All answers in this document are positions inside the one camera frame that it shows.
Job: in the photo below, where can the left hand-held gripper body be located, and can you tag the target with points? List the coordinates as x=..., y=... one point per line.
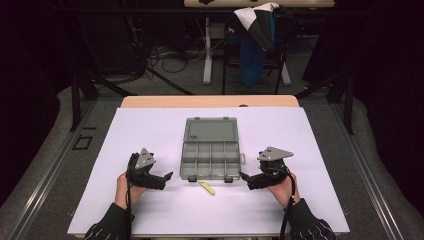
x=143, y=166

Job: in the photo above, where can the black metal stand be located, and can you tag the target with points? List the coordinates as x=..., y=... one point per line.
x=75, y=100
x=349, y=103

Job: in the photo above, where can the blue white black jacket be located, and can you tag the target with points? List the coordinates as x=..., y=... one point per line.
x=251, y=60

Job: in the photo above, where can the dark table grommet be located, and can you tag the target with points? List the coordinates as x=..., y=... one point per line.
x=243, y=105

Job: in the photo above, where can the person's right hand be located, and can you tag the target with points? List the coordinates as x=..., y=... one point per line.
x=283, y=193

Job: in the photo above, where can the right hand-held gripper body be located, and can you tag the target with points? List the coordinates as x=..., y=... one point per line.
x=271, y=163

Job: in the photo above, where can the black metal chair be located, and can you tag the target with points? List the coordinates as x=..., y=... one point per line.
x=224, y=66

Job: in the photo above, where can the yellow-green plastic clip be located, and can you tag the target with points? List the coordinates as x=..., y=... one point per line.
x=206, y=188

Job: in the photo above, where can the black horizontal bar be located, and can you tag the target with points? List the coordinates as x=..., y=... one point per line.
x=133, y=11

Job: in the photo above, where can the white table mat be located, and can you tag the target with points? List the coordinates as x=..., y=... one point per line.
x=150, y=213

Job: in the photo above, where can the aluminium floor rail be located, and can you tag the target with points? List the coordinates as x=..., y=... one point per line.
x=50, y=175
x=366, y=166

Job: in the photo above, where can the grey transparent compartment box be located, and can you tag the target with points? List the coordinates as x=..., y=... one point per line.
x=210, y=150

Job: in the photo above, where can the person's left hand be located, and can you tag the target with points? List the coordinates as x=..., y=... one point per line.
x=125, y=193

